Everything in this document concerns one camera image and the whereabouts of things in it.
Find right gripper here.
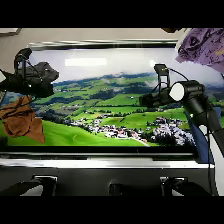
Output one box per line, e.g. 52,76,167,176
139,87,175,108

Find brown garment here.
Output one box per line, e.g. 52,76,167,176
0,95,47,145

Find blue garment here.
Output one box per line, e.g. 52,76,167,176
184,106,223,165

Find purple printed garment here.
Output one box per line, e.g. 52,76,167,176
175,28,224,75

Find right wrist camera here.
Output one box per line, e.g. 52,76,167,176
153,63,171,94

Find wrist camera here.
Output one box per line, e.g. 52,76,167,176
153,63,171,94
13,47,33,69

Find black cable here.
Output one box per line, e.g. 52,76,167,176
167,67,191,83

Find silver frame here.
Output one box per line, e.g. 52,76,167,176
0,151,215,197

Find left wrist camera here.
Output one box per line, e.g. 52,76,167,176
13,47,33,69

